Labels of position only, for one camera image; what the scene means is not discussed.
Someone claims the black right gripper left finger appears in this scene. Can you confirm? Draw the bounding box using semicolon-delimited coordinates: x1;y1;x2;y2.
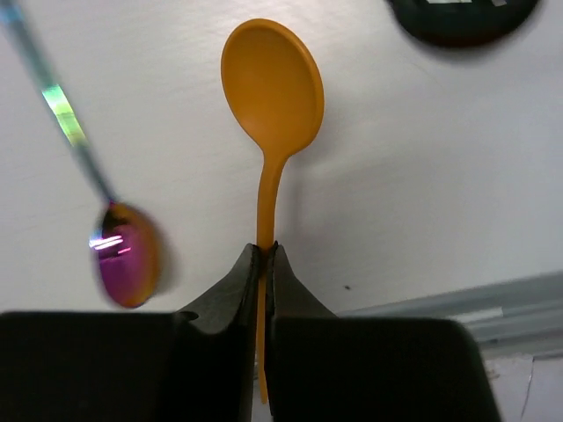
1;245;260;421

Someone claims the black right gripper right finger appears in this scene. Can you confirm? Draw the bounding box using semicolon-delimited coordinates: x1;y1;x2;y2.
266;245;501;421

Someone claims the iridescent rainbow spoon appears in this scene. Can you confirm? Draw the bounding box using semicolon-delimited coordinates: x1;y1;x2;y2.
1;1;163;309

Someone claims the orange plastic spoon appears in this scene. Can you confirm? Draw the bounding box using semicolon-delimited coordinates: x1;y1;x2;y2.
220;18;325;405

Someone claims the black spoon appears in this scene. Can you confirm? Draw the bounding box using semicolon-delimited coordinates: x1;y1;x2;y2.
388;0;540;48

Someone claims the aluminium table front rail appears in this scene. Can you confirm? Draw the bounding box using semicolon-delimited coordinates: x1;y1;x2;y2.
341;272;562;357

